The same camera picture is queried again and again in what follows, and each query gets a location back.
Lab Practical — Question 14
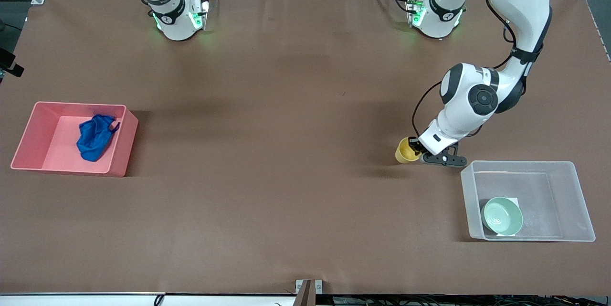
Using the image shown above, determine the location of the yellow cup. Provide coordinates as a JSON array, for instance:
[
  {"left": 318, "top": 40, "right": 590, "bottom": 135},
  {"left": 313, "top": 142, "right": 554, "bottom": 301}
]
[{"left": 395, "top": 137, "right": 423, "bottom": 164}]

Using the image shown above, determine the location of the mint green bowl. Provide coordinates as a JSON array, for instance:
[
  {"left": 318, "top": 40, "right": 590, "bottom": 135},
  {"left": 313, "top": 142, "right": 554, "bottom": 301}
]
[{"left": 481, "top": 197, "right": 524, "bottom": 236}]

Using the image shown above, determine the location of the blue cloth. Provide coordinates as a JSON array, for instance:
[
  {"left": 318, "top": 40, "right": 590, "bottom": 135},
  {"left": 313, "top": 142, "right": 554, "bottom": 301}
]
[{"left": 76, "top": 114, "right": 120, "bottom": 162}]

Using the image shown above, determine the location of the clear plastic box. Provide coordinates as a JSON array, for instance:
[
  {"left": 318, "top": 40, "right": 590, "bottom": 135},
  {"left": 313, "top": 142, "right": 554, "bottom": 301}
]
[{"left": 460, "top": 160, "right": 596, "bottom": 243}]

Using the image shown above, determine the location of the pink plastic bin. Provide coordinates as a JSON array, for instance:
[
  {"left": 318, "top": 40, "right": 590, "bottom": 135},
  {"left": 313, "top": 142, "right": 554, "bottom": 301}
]
[{"left": 11, "top": 101, "right": 139, "bottom": 178}]

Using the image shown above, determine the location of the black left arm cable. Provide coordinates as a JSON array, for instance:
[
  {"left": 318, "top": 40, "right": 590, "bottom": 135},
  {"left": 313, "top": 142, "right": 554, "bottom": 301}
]
[{"left": 411, "top": 0, "right": 545, "bottom": 140}]

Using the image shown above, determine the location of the metal table bracket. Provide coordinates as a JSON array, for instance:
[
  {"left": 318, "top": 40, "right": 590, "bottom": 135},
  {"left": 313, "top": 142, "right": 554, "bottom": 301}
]
[{"left": 295, "top": 279, "right": 324, "bottom": 306}]

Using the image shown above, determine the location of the black clamp mount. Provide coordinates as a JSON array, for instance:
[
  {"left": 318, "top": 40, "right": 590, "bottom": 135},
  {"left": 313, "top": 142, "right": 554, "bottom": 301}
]
[{"left": 0, "top": 47, "right": 24, "bottom": 78}]

